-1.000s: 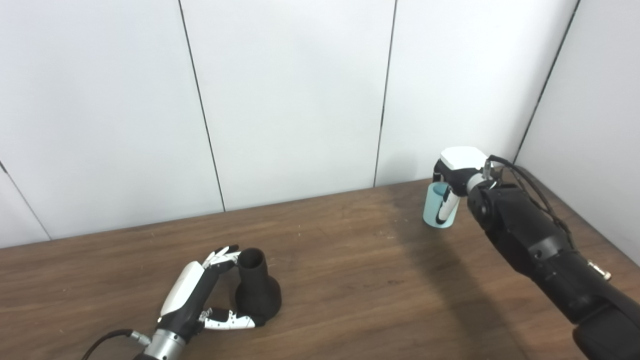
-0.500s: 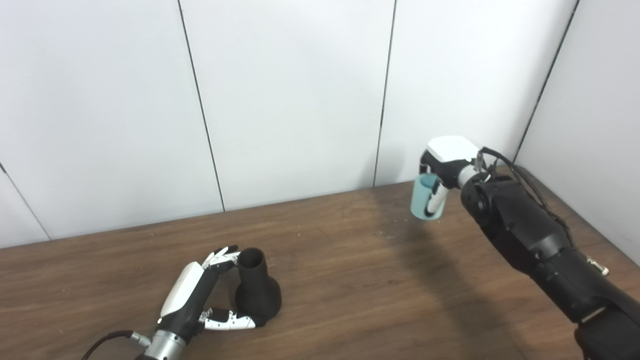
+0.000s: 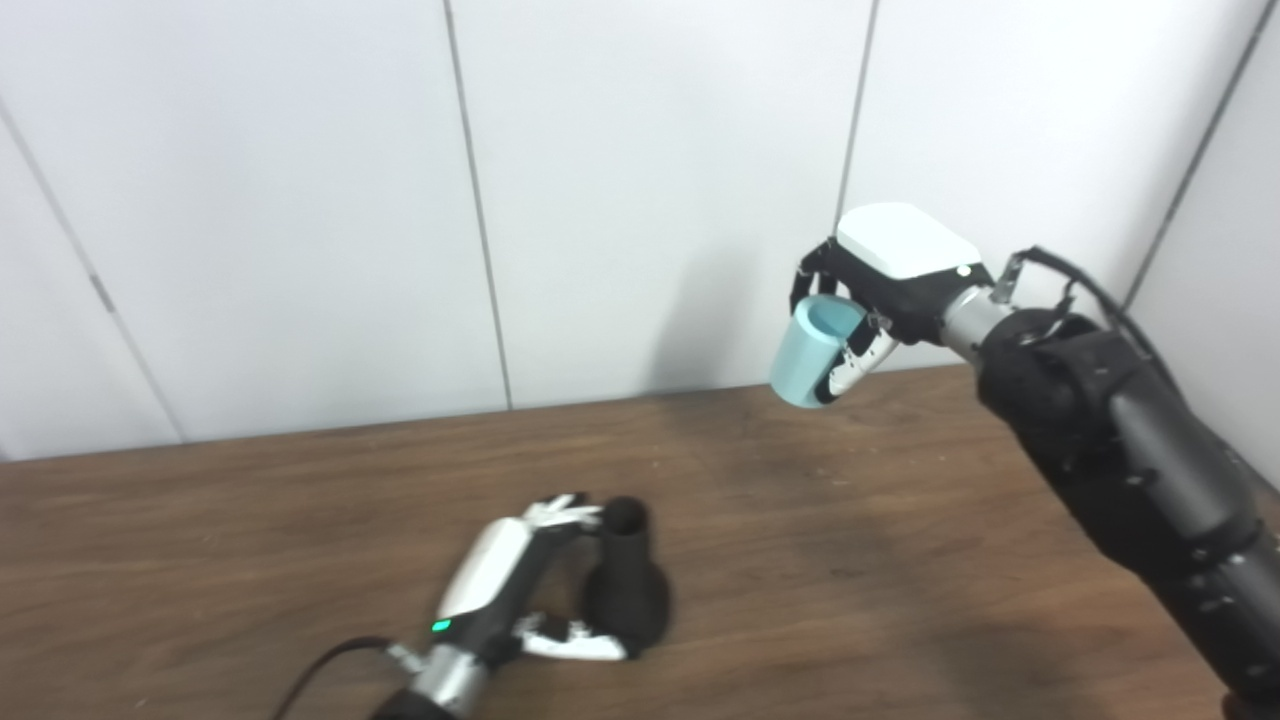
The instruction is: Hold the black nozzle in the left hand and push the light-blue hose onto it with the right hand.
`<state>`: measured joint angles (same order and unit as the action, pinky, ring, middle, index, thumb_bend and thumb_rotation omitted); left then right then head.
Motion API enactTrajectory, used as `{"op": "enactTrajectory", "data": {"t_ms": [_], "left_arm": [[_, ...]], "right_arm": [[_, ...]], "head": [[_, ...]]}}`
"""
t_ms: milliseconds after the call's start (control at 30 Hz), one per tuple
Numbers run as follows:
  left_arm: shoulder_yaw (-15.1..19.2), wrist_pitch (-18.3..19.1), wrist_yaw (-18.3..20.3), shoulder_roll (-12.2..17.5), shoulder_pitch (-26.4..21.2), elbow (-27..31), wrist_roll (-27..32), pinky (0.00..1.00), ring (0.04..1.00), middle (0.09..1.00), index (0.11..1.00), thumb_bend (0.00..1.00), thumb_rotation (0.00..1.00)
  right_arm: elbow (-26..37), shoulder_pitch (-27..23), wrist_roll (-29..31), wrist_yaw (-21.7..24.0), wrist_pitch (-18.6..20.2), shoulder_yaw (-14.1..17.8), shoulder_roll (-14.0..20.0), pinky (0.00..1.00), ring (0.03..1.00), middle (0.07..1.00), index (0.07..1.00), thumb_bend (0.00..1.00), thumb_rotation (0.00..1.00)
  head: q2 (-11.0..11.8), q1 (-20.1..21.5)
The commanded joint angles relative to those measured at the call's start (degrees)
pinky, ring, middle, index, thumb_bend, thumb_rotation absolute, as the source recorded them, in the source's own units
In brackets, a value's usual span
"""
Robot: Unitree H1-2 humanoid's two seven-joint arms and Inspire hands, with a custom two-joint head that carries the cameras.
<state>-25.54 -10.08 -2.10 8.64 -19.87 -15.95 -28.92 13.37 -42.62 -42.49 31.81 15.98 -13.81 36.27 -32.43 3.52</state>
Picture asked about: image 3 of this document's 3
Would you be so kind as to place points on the black funnel-shaped nozzle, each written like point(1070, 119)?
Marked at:
point(625, 590)

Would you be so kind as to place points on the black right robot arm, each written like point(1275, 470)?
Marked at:
point(1130, 460)

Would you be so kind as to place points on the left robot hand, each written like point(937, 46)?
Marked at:
point(490, 580)

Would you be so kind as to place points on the light blue cylinder cup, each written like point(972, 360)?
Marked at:
point(800, 365)

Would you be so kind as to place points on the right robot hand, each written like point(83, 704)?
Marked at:
point(905, 270)

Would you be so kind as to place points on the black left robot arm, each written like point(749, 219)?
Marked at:
point(440, 690)

